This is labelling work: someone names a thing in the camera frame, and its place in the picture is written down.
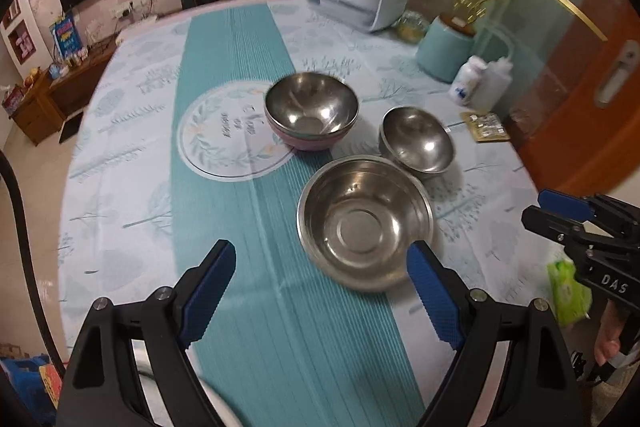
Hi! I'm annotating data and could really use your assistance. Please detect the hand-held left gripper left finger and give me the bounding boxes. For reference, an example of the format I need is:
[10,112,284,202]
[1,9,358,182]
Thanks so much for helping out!
[56,239,237,427]

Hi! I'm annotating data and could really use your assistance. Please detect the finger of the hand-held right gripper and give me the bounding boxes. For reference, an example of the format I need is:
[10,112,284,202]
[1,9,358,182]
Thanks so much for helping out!
[521,206,593,254]
[537,189,640,228]

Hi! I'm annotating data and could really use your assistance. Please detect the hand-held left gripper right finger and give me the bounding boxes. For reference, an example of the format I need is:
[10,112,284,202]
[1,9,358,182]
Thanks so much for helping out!
[406,241,583,427]

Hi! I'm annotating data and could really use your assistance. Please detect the large steel bowl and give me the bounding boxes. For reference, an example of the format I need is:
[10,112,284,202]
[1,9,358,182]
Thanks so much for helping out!
[296,156,435,293]

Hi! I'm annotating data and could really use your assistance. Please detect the small steel bowl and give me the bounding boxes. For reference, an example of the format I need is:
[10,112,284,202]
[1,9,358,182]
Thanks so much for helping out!
[378,106,455,180]

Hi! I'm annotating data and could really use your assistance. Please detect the pink steel bowl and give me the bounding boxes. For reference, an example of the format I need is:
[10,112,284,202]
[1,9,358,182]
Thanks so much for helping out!
[264,72,360,152]

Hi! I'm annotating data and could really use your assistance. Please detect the person's right hand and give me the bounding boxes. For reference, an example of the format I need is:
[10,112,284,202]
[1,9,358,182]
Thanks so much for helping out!
[595,302,623,365]

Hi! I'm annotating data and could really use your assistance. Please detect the green tissue pack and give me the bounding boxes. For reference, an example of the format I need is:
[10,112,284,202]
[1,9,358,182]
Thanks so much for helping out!
[546,258,593,327]

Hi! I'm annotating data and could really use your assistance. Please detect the wooden glass sliding door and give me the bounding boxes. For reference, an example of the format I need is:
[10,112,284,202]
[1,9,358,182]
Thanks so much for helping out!
[415,0,640,202]

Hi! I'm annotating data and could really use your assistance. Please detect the blister pack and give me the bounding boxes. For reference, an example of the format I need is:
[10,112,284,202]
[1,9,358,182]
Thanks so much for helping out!
[460,111,511,142]

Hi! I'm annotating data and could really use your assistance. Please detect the printed teal tablecloth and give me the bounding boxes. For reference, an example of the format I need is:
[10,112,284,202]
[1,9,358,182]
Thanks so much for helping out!
[57,0,601,427]

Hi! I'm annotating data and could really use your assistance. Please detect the white squeeze bottle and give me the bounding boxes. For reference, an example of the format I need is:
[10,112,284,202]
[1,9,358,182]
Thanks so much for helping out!
[470,32,515,112]

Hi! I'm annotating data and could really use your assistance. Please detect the white pill bottle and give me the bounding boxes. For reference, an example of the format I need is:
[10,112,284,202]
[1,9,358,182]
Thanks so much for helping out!
[448,56,487,108]

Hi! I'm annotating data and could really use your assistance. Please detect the teal canister brown lid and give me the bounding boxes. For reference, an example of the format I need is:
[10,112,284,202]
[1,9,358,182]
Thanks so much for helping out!
[416,14,483,82]

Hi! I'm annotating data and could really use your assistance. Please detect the blue printed bag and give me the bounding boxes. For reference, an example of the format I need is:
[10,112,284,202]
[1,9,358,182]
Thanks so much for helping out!
[0,354,56,427]

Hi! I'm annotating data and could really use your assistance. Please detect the glass jar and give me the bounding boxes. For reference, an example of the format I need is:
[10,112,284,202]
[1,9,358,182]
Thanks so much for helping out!
[395,12,431,44]

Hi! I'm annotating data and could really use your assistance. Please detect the wooden television cabinet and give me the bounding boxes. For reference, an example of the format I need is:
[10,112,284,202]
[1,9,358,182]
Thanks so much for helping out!
[9,34,121,146]

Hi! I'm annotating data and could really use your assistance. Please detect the pink tissue box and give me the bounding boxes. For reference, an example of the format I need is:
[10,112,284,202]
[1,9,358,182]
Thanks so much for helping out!
[1,84,26,115]

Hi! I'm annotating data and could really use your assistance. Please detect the blue printed box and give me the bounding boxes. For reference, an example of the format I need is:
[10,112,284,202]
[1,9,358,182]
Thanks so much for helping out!
[48,12,83,58]

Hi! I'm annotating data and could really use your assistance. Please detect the silver door handle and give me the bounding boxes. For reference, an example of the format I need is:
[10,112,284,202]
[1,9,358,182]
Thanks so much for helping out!
[595,42,638,108]

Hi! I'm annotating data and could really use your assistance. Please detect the black cable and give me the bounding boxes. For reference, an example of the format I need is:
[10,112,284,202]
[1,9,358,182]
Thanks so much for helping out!
[0,152,66,373]

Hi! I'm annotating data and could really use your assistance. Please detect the wall power outlet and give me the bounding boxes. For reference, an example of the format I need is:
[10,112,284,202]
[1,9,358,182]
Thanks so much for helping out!
[112,0,153,18]

